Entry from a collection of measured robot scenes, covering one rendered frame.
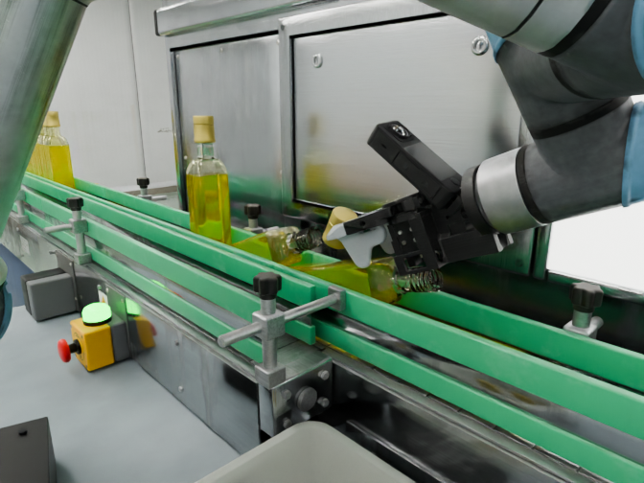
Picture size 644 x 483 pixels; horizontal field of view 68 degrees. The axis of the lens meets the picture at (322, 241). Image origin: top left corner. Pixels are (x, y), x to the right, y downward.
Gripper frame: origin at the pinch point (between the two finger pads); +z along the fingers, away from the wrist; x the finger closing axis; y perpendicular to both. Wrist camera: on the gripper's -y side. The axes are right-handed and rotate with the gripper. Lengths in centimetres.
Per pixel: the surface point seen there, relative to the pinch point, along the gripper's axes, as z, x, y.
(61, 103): 530, 192, -236
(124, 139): 545, 256, -188
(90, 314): 43.2, -18.3, -0.2
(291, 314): -0.1, -12.8, 6.9
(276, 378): 1.8, -16.3, 12.6
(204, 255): 26.0, -4.7, -2.8
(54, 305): 69, -16, -4
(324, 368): 2.5, -9.0, 15.1
